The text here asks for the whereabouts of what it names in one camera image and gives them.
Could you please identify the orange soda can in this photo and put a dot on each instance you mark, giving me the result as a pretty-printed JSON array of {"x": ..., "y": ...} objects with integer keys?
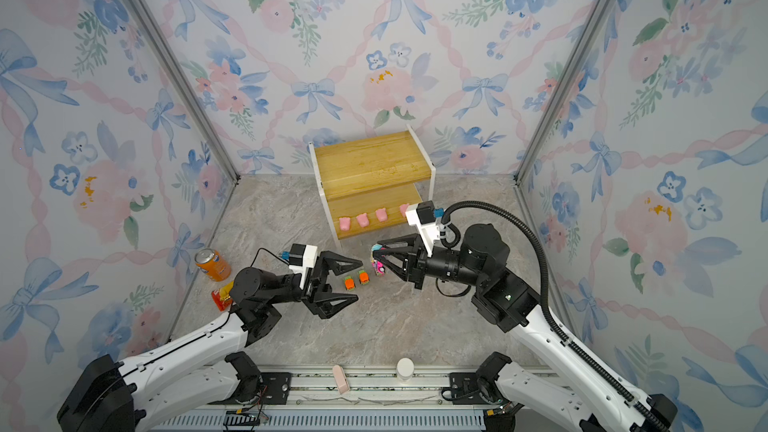
[{"x": 212, "y": 264}]

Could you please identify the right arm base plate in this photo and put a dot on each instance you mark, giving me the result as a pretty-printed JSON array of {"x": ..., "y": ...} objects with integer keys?
[{"x": 464, "y": 389}]

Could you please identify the white bottle cap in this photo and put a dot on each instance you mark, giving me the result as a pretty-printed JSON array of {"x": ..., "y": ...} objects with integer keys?
[{"x": 405, "y": 369}]

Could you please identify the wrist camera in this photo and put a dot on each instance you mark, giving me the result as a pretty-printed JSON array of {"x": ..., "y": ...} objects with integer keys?
[
  {"x": 423, "y": 217},
  {"x": 301, "y": 260}
]

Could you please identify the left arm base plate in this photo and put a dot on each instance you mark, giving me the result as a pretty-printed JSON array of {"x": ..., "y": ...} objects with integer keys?
[{"x": 276, "y": 387}]

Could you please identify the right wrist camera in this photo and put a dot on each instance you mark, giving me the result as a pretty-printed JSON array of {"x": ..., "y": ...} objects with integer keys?
[{"x": 423, "y": 217}]

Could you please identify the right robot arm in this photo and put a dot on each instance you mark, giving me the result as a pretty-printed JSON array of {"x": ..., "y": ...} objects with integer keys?
[{"x": 509, "y": 303}]

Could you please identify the pink eraser block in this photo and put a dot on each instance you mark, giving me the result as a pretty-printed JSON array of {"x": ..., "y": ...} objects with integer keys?
[{"x": 340, "y": 378}]

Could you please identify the wooden two-tier white-frame shelf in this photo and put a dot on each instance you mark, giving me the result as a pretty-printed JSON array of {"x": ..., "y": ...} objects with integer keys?
[{"x": 365, "y": 175}]

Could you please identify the red snack packet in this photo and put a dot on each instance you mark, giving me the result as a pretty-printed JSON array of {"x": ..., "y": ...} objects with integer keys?
[{"x": 222, "y": 296}]

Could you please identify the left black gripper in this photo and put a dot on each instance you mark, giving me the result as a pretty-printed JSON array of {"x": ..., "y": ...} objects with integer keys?
[{"x": 312, "y": 298}]

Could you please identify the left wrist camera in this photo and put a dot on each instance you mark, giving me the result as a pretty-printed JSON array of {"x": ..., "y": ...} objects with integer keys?
[{"x": 301, "y": 260}]

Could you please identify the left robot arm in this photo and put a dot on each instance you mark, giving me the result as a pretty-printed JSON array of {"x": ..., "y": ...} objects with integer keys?
[{"x": 210, "y": 364}]

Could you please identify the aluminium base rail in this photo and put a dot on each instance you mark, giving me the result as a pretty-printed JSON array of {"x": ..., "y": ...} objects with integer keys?
[{"x": 372, "y": 390}]

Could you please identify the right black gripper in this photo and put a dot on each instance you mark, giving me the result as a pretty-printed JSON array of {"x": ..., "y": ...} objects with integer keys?
[{"x": 417, "y": 270}]

